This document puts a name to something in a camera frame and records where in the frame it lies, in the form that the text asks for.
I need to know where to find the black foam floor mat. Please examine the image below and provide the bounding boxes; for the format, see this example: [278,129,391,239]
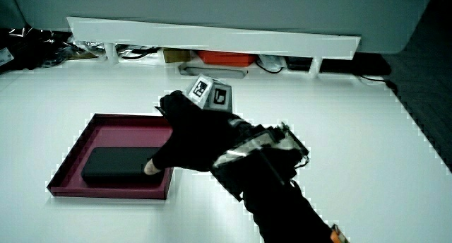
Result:
[381,0,452,174]

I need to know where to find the person's right hand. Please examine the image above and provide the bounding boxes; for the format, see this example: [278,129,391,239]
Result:
[143,74,256,176]

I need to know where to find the white low shelf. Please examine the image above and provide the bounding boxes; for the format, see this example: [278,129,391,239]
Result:
[66,16,362,78]

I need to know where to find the dark red plate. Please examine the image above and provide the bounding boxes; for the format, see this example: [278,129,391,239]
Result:
[47,112,174,201]

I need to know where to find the orange box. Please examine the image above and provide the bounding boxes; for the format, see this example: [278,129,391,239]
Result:
[196,50,258,68]

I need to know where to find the brown cardboard box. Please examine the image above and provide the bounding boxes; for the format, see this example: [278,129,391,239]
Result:
[162,47,194,64]

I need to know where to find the grey flat device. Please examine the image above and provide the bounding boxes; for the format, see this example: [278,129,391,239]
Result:
[178,61,249,80]

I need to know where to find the long black box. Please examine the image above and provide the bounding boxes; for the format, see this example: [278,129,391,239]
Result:
[285,52,392,77]

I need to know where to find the black cable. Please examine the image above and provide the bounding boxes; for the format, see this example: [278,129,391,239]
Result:
[255,59,285,75]
[355,74,399,95]

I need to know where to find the orange strap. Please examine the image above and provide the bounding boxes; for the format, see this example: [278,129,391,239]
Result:
[329,223,350,243]

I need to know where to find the black battery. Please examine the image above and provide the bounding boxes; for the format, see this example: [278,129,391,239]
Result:
[81,146,166,184]

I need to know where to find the pile of black equipment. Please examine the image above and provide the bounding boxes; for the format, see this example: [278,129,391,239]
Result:
[0,26,81,74]

